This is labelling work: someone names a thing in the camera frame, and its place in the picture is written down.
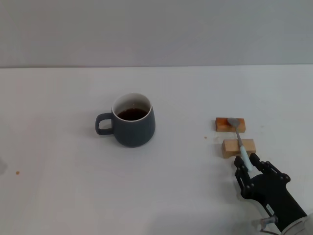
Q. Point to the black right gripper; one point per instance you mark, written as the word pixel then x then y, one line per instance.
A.
pixel 274 195

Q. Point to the dark grey ceramic cup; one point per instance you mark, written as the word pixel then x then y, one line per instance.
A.
pixel 134 133

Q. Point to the plain notched wooden block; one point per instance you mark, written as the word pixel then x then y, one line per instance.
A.
pixel 230 147

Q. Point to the orange stained wooden block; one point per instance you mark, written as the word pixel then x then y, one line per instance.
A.
pixel 221 126

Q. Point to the dark brown coffee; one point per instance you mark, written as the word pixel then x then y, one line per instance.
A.
pixel 132 115

